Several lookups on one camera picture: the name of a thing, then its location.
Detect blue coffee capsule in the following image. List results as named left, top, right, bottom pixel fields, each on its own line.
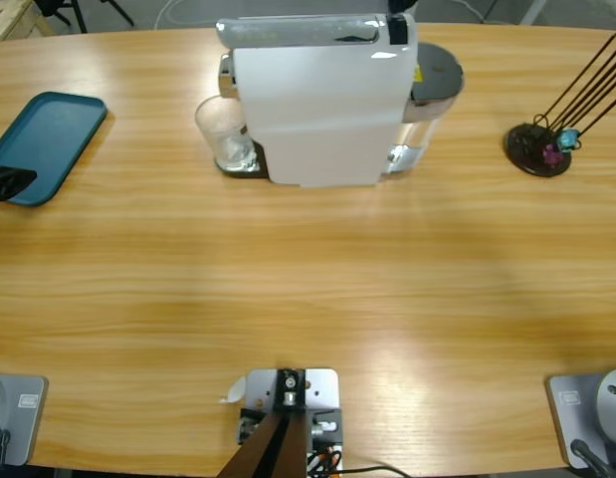
left=557, top=127, right=581, bottom=152

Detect clear glass cup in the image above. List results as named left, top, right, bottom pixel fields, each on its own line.
left=194, top=94, right=260, bottom=173

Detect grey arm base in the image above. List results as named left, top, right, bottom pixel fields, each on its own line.
left=0, top=372, right=50, bottom=468
left=544, top=366, right=616, bottom=471

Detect white capsule coffee machine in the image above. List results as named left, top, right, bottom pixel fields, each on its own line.
left=215, top=12, right=421, bottom=189

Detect teal plastic tray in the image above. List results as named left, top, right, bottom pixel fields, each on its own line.
left=0, top=91, right=109, bottom=208

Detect clear water tank black lid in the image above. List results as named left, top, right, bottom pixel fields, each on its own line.
left=384, top=42, right=467, bottom=179

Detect wooden crate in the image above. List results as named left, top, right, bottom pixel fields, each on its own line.
left=0, top=0, right=58, bottom=46

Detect black capsule holder with rods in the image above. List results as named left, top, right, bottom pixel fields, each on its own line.
left=502, top=32, right=616, bottom=178

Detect black tripod legs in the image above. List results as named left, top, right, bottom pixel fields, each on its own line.
left=35, top=0, right=137, bottom=34

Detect white tape tag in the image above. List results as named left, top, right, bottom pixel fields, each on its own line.
left=217, top=376, right=248, bottom=405

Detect white floor cable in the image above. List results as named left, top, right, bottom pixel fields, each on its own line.
left=455, top=0, right=489, bottom=24
left=154, top=0, right=239, bottom=29

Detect grey metal frame leg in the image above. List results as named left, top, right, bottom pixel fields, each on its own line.
left=518, top=0, right=552, bottom=26

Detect black camera mast with bracket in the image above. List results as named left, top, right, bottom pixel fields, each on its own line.
left=217, top=366, right=309, bottom=478

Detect light grey camera mount plate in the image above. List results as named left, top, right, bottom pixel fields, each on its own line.
left=244, top=366, right=344, bottom=478

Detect orange cable clip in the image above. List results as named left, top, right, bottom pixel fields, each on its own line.
left=307, top=444, right=344, bottom=473

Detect black cable under camera mast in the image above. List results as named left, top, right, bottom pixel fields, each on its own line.
left=336, top=464, right=414, bottom=478

